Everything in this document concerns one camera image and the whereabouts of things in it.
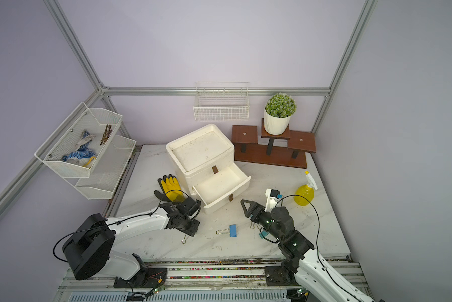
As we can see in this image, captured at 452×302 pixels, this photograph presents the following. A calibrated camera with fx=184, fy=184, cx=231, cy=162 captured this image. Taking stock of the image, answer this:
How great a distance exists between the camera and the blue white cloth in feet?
2.32

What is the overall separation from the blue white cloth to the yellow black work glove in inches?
13.7

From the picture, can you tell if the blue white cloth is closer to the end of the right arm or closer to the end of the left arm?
the end of the left arm

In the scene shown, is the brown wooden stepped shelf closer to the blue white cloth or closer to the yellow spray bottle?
the yellow spray bottle

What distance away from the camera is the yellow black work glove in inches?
37.7
